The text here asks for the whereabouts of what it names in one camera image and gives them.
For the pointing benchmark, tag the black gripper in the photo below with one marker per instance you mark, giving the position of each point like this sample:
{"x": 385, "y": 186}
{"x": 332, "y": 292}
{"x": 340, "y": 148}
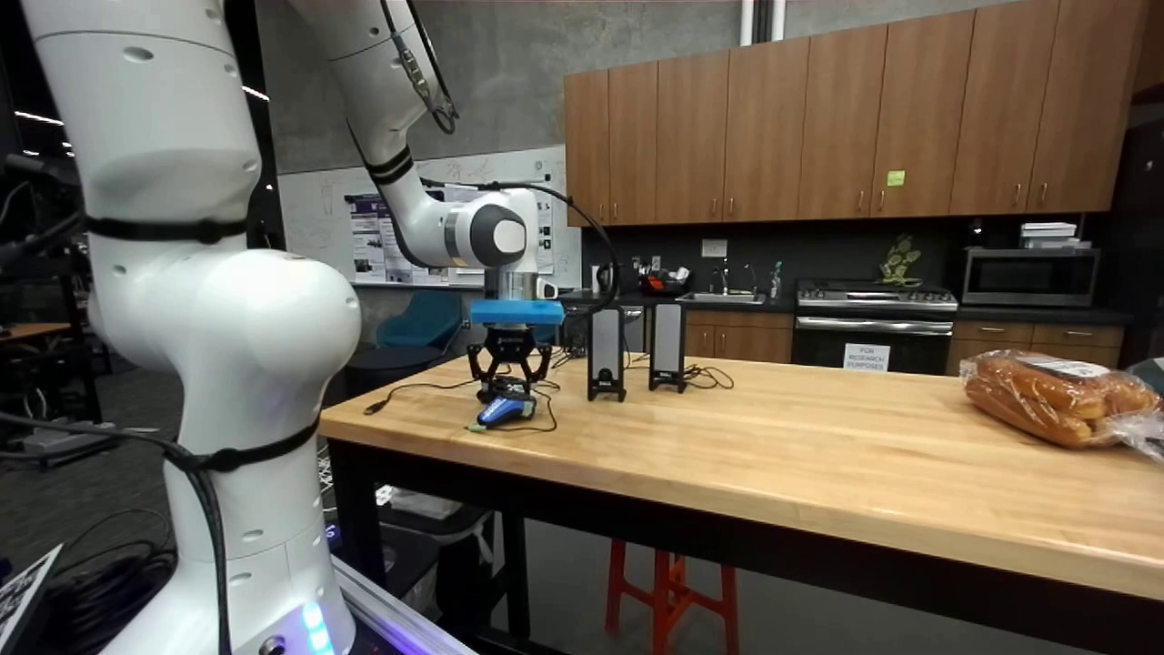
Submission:
{"x": 509, "y": 343}

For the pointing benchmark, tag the blue and white game controller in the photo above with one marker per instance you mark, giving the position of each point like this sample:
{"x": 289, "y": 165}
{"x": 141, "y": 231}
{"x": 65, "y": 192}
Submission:
{"x": 504, "y": 417}

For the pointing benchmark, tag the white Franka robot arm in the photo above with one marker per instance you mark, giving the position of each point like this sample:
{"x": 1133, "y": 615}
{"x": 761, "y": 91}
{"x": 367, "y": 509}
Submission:
{"x": 242, "y": 341}

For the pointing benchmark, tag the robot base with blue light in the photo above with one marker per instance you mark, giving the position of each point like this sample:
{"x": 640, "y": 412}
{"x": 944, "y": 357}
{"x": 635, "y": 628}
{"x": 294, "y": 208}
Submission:
{"x": 385, "y": 619}

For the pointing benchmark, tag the black stand left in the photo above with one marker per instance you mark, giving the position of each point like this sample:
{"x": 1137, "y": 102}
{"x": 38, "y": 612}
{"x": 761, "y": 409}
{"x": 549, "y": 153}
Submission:
{"x": 603, "y": 351}

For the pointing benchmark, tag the black stand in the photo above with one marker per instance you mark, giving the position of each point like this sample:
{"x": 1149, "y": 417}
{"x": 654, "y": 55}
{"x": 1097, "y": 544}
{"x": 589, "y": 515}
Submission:
{"x": 666, "y": 346}
{"x": 603, "y": 351}

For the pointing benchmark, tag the teal chair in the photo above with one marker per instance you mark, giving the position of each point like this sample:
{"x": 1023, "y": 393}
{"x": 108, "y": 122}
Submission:
{"x": 418, "y": 322}

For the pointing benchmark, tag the silver kettle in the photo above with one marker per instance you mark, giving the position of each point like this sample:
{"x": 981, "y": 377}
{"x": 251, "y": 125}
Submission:
{"x": 608, "y": 279}

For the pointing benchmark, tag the black stand right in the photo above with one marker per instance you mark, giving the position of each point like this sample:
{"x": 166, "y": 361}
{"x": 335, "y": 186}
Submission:
{"x": 666, "y": 346}

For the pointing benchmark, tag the white printed poster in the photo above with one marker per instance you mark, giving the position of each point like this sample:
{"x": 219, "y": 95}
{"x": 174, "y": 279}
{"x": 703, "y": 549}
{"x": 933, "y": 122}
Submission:
{"x": 375, "y": 248}

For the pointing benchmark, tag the red and black bowl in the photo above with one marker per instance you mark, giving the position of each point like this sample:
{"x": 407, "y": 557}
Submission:
{"x": 664, "y": 281}

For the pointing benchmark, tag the wooden base cabinet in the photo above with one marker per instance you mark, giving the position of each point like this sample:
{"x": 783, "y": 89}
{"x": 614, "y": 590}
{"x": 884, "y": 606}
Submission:
{"x": 739, "y": 338}
{"x": 1041, "y": 343}

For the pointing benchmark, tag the orange metal stool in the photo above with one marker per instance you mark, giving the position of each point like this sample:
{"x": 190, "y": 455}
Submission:
{"x": 669, "y": 596}

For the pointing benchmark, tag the clear soap bottle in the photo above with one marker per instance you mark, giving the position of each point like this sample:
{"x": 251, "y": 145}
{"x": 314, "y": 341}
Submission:
{"x": 774, "y": 281}

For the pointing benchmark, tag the white paper sign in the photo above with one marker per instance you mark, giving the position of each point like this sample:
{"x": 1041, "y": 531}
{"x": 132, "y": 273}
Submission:
{"x": 865, "y": 355}

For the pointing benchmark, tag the stainless steel oven range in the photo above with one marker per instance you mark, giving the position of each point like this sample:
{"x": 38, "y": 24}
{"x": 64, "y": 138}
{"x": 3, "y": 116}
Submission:
{"x": 875, "y": 322}

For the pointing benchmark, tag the small green plant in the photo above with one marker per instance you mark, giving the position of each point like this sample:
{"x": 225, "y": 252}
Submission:
{"x": 899, "y": 262}

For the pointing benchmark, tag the green sticky note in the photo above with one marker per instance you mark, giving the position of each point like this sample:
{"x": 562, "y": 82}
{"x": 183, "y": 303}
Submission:
{"x": 896, "y": 179}

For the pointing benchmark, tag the grey box device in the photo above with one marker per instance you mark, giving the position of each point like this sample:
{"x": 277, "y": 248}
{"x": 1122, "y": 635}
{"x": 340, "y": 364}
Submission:
{"x": 60, "y": 440}

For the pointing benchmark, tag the silver microwave oven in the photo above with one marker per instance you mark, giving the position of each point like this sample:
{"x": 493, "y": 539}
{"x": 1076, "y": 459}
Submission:
{"x": 1025, "y": 279}

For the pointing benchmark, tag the bagged bread loaf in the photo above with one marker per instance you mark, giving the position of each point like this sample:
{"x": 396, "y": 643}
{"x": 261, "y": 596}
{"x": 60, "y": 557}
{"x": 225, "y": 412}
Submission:
{"x": 1047, "y": 393}

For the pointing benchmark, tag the white stack of items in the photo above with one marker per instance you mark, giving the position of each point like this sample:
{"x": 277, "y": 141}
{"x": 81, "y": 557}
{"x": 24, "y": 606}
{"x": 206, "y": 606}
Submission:
{"x": 1047, "y": 235}

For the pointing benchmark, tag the white wall outlet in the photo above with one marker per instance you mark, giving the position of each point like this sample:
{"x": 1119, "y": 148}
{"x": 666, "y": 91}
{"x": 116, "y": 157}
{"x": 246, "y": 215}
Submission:
{"x": 714, "y": 248}

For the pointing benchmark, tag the wooden wall cabinets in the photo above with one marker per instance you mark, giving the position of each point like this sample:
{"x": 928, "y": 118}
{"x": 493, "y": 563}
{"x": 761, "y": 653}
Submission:
{"x": 850, "y": 122}

